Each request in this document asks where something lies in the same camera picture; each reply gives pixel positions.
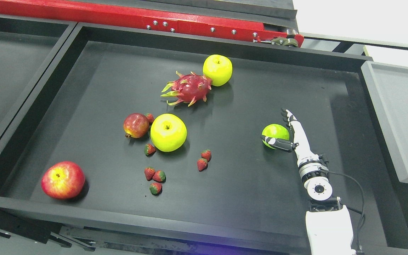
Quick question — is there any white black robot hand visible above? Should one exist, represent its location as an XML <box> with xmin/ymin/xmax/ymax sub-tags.
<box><xmin>261</xmin><ymin>108</ymin><xmax>318</xmax><ymax>164</ymax></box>

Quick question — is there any green apple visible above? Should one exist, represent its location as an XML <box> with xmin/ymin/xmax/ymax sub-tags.
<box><xmin>262</xmin><ymin>123</ymin><xmax>290</xmax><ymax>142</ymax></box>

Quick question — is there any yellow apple near dragon fruit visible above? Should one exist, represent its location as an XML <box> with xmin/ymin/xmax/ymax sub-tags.
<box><xmin>203</xmin><ymin>54</ymin><xmax>233</xmax><ymax>86</ymax></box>

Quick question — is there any yellow apple centre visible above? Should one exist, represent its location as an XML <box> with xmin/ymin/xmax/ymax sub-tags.
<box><xmin>149</xmin><ymin>113</ymin><xmax>187</xmax><ymax>152</ymax></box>

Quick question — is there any strawberry bottom middle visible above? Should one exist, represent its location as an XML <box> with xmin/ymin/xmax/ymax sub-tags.
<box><xmin>152</xmin><ymin>170</ymin><xmax>166</xmax><ymax>183</ymax></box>

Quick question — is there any strawberry left of yellow apple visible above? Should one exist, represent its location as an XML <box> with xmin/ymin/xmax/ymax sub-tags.
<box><xmin>144</xmin><ymin>143</ymin><xmax>157</xmax><ymax>157</ymax></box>

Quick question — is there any red apple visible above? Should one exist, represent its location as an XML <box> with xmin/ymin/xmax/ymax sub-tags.
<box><xmin>41</xmin><ymin>161</ymin><xmax>85</xmax><ymax>200</ymax></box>

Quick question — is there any strawberry right upper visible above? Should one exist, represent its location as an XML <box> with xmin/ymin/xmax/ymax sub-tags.
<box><xmin>200</xmin><ymin>149</ymin><xmax>211</xmax><ymax>162</ymax></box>

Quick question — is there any strawberry right lower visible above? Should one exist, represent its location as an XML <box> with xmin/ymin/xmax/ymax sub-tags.
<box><xmin>197</xmin><ymin>158</ymin><xmax>208</xmax><ymax>172</ymax></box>

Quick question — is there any red metal beam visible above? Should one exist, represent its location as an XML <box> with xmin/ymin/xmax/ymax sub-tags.
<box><xmin>0</xmin><ymin>0</ymin><xmax>305</xmax><ymax>47</ymax></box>

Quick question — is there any grey tray right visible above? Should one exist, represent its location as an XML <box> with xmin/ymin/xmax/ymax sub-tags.
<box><xmin>361</xmin><ymin>61</ymin><xmax>408</xmax><ymax>183</ymax></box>

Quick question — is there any pink dragon fruit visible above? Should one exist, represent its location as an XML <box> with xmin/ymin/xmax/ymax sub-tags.
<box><xmin>161</xmin><ymin>71</ymin><xmax>213</xmax><ymax>107</ymax></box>

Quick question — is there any strawberry bottom lowest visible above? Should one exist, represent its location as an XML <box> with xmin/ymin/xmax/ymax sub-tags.
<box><xmin>149</xmin><ymin>182</ymin><xmax>163</xmax><ymax>196</ymax></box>

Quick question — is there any strawberry behind pomegranate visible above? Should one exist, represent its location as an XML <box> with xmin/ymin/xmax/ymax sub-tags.
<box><xmin>145</xmin><ymin>113</ymin><xmax>155</xmax><ymax>125</ymax></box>

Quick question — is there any strawberry bottom left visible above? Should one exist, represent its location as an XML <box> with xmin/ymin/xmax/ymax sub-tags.
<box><xmin>144</xmin><ymin>167</ymin><xmax>156</xmax><ymax>181</ymax></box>

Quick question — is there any red pomegranate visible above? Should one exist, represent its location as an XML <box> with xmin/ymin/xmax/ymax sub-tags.
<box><xmin>123</xmin><ymin>113</ymin><xmax>149</xmax><ymax>138</ymax></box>

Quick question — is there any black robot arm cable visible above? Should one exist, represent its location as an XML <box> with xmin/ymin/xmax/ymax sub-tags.
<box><xmin>319</xmin><ymin>153</ymin><xmax>366</xmax><ymax>254</ymax></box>

